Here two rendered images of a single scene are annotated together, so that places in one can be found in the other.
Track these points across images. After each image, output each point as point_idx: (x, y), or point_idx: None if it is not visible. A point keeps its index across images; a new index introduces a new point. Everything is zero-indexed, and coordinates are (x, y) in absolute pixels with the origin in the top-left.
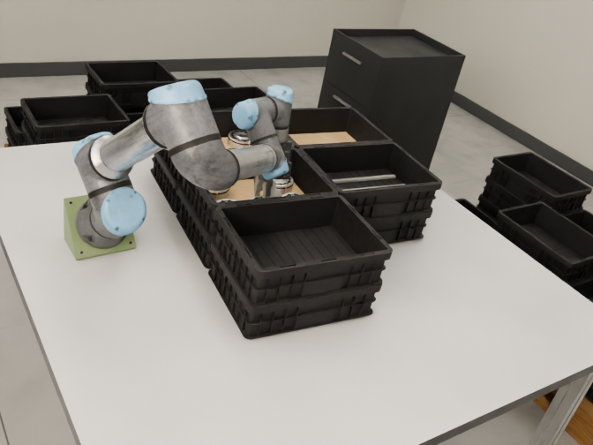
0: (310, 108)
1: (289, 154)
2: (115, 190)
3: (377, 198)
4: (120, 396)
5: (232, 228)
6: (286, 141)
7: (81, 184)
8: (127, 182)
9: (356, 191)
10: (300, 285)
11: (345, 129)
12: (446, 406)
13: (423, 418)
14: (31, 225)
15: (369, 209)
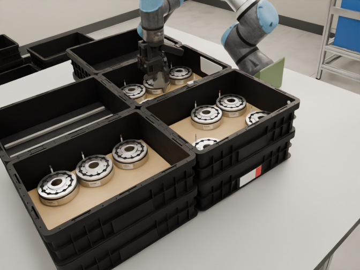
0: (126, 193)
1: (139, 51)
2: (238, 22)
3: (59, 98)
4: (193, 46)
5: (166, 36)
6: (143, 40)
7: (323, 124)
8: (237, 26)
9: (80, 79)
10: (124, 48)
11: (62, 255)
12: (51, 72)
13: (65, 66)
14: (308, 87)
15: (67, 106)
